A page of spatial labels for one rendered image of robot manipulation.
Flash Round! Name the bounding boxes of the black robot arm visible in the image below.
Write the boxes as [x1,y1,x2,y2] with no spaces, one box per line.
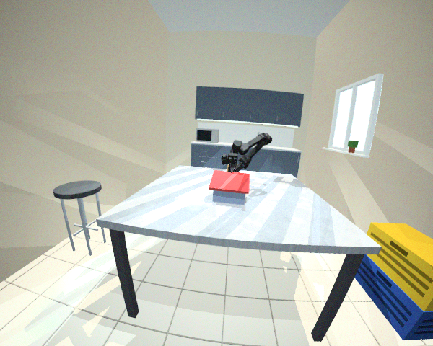
[222,133,272,172]

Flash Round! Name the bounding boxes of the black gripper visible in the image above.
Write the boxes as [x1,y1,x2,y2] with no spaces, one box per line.
[228,153,238,173]

